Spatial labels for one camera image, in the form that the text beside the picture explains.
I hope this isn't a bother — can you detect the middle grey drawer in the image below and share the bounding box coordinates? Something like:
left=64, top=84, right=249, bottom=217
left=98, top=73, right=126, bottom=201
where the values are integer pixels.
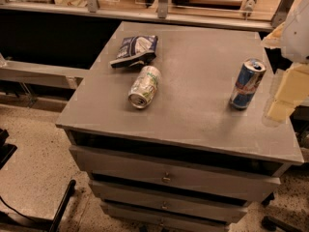
left=89, top=180, right=247, bottom=223

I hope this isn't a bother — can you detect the blue white snack bag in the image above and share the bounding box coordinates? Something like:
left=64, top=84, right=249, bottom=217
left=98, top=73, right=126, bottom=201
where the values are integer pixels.
left=110, top=35, right=158, bottom=69

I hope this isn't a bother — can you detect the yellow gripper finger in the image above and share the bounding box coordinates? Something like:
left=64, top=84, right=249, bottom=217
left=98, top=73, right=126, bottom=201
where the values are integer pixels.
left=267, top=63, right=309, bottom=122
left=261, top=22, right=285, bottom=49

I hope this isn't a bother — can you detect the black chair leg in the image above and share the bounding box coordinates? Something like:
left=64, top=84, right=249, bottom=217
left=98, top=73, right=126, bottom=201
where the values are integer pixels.
left=48, top=180, right=76, bottom=232

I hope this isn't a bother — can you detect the grey drawer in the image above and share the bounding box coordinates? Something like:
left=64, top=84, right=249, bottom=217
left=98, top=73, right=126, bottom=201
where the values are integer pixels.
left=89, top=180, right=247, bottom=223
left=70, top=145, right=280, bottom=201
left=100, top=202, right=229, bottom=232

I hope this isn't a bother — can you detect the silver green 7up can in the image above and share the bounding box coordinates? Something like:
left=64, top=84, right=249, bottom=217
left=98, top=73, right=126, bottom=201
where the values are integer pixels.
left=128, top=66, right=161, bottom=109

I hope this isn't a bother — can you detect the grey metal railing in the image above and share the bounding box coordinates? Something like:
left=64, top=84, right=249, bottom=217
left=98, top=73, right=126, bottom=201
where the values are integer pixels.
left=0, top=0, right=300, bottom=32

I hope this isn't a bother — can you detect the blue silver Red Bull can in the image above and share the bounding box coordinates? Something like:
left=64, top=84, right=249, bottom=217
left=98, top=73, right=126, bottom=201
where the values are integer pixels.
left=230, top=58, right=267, bottom=110

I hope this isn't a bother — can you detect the top grey drawer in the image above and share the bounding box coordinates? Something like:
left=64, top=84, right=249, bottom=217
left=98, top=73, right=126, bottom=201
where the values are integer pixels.
left=70, top=145, right=280, bottom=201

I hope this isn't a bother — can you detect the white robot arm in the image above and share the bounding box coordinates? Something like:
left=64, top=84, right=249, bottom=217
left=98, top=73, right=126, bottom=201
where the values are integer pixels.
left=262, top=0, right=309, bottom=122

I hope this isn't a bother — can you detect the bottom grey drawer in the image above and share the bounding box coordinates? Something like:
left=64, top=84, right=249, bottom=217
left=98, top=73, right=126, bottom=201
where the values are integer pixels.
left=100, top=202, right=229, bottom=232

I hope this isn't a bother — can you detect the grey drawer cabinet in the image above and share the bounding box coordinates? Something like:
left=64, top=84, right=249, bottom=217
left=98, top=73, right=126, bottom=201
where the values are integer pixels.
left=57, top=22, right=303, bottom=227

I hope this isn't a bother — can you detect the grey metal side beam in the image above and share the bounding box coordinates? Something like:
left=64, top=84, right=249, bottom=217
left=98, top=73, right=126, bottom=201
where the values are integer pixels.
left=0, top=61, right=88, bottom=90

